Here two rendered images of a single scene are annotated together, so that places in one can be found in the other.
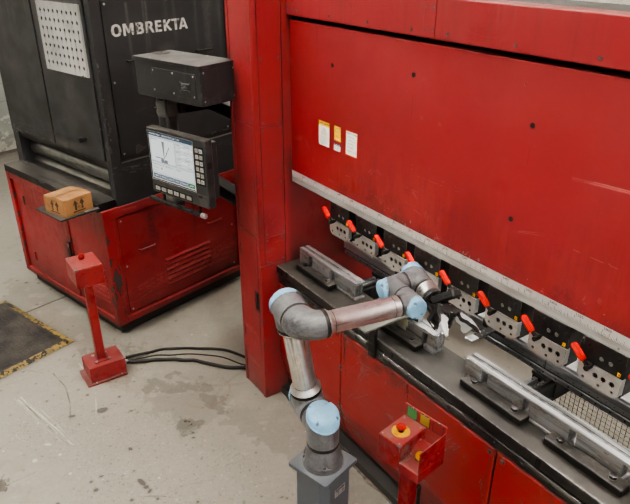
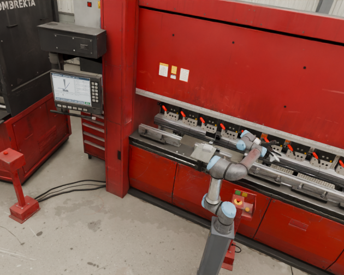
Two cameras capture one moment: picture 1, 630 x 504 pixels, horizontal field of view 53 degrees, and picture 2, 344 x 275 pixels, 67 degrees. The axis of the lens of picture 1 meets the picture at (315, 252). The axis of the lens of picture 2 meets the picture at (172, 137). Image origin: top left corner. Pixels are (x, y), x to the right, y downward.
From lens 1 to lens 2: 1.47 m
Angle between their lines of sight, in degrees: 31
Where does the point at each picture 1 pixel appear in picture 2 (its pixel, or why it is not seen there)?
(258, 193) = (124, 102)
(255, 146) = (124, 78)
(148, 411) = (67, 225)
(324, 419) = (232, 210)
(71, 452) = (37, 264)
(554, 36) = (326, 29)
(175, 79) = (75, 42)
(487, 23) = (288, 21)
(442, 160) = (247, 82)
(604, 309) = (328, 138)
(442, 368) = not seen: hidden behind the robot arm
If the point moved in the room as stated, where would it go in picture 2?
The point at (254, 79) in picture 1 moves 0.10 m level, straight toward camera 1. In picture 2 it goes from (125, 41) to (131, 45)
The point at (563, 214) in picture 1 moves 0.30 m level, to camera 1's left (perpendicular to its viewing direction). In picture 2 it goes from (314, 103) to (290, 109)
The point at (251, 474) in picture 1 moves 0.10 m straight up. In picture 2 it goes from (140, 237) to (141, 231)
